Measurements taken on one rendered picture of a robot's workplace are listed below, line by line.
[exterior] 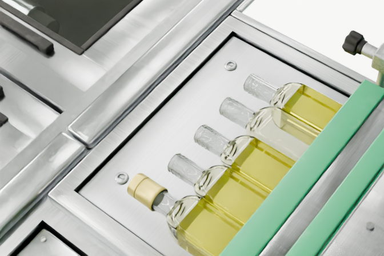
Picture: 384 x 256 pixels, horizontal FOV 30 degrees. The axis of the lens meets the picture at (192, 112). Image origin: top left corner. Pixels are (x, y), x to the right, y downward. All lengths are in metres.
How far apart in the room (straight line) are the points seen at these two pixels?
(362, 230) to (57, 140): 0.60
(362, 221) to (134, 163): 0.48
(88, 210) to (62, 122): 0.20
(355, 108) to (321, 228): 0.17
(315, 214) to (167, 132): 0.44
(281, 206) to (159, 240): 0.32
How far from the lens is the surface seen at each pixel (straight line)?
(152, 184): 0.95
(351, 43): 0.90
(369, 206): 0.78
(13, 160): 1.22
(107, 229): 1.08
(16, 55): 1.36
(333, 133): 0.84
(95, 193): 1.12
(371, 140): 0.85
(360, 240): 0.76
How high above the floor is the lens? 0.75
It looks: 24 degrees up
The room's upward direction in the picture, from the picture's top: 59 degrees counter-clockwise
